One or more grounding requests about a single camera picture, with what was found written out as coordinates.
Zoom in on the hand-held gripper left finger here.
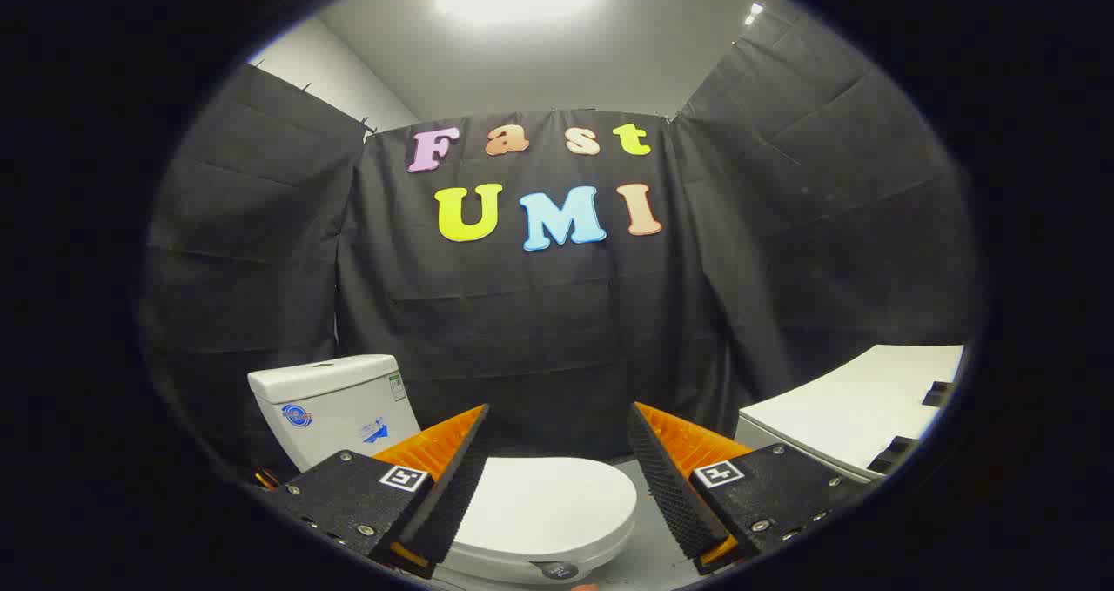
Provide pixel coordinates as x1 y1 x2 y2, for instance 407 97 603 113
259 404 493 580

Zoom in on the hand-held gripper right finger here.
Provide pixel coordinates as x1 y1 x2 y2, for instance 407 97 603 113
627 401 860 575

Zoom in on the white toilet lid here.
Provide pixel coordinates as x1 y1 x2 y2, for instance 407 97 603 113
451 457 640 567

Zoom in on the white toilet with tank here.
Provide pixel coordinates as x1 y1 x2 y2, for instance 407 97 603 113
247 354 640 586

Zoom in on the black backdrop cloth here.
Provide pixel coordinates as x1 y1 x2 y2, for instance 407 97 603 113
138 0 986 487

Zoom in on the white cabinet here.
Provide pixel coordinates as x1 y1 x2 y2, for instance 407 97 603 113
736 344 967 486

